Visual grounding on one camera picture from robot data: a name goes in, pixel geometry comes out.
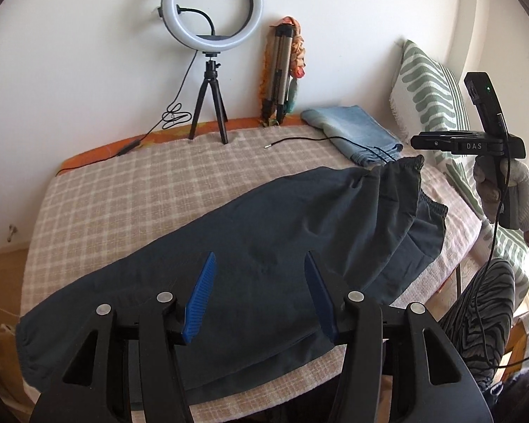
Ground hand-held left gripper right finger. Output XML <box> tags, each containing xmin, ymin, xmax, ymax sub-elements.
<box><xmin>304</xmin><ymin>250</ymin><xmax>496</xmax><ymax>423</ymax></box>

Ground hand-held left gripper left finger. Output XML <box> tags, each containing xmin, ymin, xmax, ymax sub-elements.
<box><xmin>29</xmin><ymin>251</ymin><xmax>217</xmax><ymax>423</ymax></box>

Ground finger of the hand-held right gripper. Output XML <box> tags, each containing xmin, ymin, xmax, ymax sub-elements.
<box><xmin>411</xmin><ymin>132</ymin><xmax>452</xmax><ymax>151</ymax></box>

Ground dark grey pants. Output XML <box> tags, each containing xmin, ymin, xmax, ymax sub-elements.
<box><xmin>15</xmin><ymin>155</ymin><xmax>449</xmax><ymax>406</ymax></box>

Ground person's right hand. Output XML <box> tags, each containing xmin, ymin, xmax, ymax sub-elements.
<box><xmin>473</xmin><ymin>158</ymin><xmax>529</xmax><ymax>232</ymax></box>

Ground green patterned fringed pillow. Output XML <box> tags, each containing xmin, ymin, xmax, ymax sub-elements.
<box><xmin>388</xmin><ymin>39</ymin><xmax>529</xmax><ymax>274</ymax></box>

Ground folded blue jeans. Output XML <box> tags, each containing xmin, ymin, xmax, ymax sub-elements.
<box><xmin>300</xmin><ymin>106</ymin><xmax>404</xmax><ymax>167</ymax></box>

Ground beige checked blanket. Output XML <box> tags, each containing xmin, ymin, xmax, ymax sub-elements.
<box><xmin>21</xmin><ymin>121</ymin><xmax>483</xmax><ymax>423</ymax></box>

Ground folded tripod with orange cloth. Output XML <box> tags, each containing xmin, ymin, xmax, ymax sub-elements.
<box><xmin>258</xmin><ymin>17</ymin><xmax>311</xmax><ymax>126</ymax></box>

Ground person's leg in striped trousers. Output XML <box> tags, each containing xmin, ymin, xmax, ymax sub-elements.
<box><xmin>438</xmin><ymin>259</ymin><xmax>529</xmax><ymax>406</ymax></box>

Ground folded silver tripod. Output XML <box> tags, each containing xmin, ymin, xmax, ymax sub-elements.
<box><xmin>260</xmin><ymin>26</ymin><xmax>292</xmax><ymax>126</ymax></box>

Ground orange bed sheet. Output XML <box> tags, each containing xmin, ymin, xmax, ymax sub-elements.
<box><xmin>55</xmin><ymin>115</ymin><xmax>309</xmax><ymax>177</ymax></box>

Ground small black tripod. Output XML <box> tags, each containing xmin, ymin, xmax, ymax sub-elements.
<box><xmin>189</xmin><ymin>50</ymin><xmax>229</xmax><ymax>145</ymax></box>

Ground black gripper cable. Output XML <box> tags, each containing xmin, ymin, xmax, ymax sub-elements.
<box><xmin>476</xmin><ymin>115</ymin><xmax>529</xmax><ymax>373</ymax></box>

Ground black ring light cable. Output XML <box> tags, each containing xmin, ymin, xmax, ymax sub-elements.
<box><xmin>55</xmin><ymin>50</ymin><xmax>199</xmax><ymax>173</ymax></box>

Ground white ring light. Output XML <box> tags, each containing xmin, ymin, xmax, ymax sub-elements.
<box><xmin>160</xmin><ymin>0</ymin><xmax>264</xmax><ymax>51</ymax></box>

